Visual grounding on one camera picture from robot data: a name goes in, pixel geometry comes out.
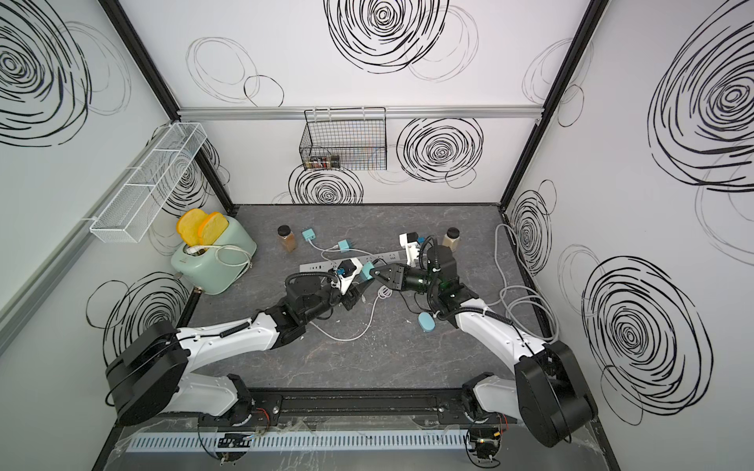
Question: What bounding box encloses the white power strip cord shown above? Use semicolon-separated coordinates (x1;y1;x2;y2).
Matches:
488;222;560;343

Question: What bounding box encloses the thin black cable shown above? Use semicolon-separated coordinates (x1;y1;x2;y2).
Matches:
397;287;431;316

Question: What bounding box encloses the white toaster cord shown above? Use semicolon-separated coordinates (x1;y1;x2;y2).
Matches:
187;243;255;269

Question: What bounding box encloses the brown spice jar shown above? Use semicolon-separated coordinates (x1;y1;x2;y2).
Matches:
277;225;298;253

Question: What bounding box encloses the yellow toast slice right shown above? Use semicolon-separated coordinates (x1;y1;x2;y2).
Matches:
198;212;229;245

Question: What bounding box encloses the beige spice jar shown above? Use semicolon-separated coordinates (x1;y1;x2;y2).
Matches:
442;227;461;252

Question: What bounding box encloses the yellow toast slice left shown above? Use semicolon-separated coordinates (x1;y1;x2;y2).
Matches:
176;208;208;246

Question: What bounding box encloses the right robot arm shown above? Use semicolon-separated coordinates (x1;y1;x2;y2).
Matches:
370;245;598;447

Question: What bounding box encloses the mint green toaster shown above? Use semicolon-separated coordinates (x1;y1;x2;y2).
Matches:
171;217;257;296

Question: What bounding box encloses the white power strip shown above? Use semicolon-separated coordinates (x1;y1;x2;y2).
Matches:
300;250;408;272

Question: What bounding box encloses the black wire basket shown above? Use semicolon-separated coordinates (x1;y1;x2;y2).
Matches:
298;107;388;171

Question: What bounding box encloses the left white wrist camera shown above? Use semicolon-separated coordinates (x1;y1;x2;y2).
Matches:
336;258;363;294

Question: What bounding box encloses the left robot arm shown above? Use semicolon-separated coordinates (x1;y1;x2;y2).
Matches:
106;271;370;426

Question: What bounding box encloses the white slotted cable duct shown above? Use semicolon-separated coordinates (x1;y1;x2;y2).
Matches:
126;430;467;455

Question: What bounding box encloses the white wire shelf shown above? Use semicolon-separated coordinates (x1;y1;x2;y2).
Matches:
90;122;207;243

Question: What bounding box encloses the yellow toast slice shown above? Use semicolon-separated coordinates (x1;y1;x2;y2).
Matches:
198;212;229;245
176;208;208;246

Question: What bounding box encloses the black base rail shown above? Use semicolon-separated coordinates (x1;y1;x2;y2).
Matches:
120;385;596;428

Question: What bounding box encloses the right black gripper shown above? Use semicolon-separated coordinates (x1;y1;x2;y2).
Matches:
373;262;443;296

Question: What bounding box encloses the blue earbud case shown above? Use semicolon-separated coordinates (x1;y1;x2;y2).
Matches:
417;311;436;333

